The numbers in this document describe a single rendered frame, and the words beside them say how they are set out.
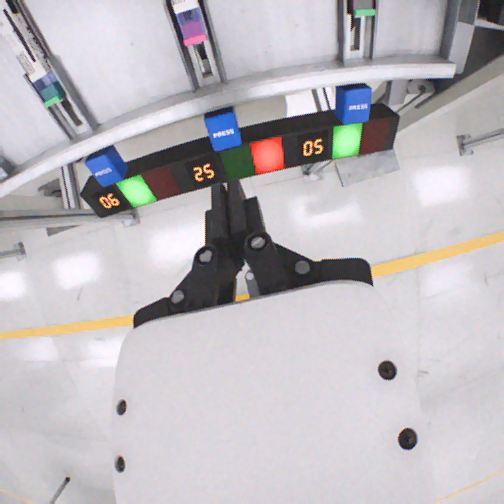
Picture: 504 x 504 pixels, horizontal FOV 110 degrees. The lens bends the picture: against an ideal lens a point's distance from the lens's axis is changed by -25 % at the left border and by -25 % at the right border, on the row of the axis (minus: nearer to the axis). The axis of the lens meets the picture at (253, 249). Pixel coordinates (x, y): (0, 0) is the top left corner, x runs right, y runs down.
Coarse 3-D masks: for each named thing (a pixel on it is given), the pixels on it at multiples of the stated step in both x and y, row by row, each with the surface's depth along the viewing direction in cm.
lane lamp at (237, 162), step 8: (248, 144) 21; (224, 152) 21; (232, 152) 21; (240, 152) 21; (248, 152) 21; (224, 160) 22; (232, 160) 22; (240, 160) 22; (248, 160) 22; (224, 168) 22; (232, 168) 23; (240, 168) 23; (248, 168) 23; (232, 176) 23; (240, 176) 24; (248, 176) 24
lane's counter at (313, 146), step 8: (304, 136) 21; (312, 136) 21; (320, 136) 21; (304, 144) 21; (312, 144) 21; (320, 144) 22; (304, 152) 22; (312, 152) 22; (320, 152) 22; (304, 160) 23; (312, 160) 23
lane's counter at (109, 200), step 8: (96, 192) 22; (104, 192) 22; (112, 192) 23; (96, 200) 23; (104, 200) 23; (112, 200) 23; (120, 200) 24; (104, 208) 24; (112, 208) 24; (120, 208) 24
